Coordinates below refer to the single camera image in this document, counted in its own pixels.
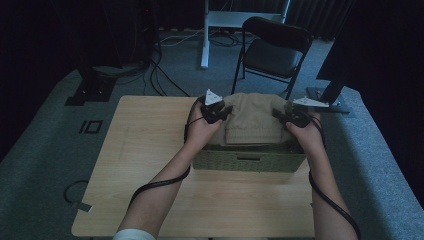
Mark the person's right hand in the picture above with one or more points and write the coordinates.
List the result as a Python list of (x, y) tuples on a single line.
[(308, 136)]

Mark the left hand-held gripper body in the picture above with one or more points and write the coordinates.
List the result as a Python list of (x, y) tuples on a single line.
[(213, 108)]

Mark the white metal desk frame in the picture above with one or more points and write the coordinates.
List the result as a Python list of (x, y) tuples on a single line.
[(213, 20)]

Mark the black stand with flat base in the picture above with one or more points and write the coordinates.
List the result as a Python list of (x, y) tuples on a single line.
[(91, 90)]

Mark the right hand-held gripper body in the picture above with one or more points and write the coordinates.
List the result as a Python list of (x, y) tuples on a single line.
[(300, 115)]

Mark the black stand with bolted base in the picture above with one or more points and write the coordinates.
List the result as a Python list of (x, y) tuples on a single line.
[(333, 93)]

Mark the person's left hand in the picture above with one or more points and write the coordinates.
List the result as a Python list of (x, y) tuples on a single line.
[(200, 128)]

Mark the green woven basket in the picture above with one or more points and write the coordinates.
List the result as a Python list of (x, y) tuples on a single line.
[(248, 161)]

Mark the white sleeve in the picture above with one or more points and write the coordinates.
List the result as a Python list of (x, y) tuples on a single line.
[(133, 235)]

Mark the khaki pants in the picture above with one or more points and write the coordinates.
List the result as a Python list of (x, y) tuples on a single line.
[(253, 120)]

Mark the black folding chair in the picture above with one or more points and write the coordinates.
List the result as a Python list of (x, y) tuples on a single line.
[(273, 56)]

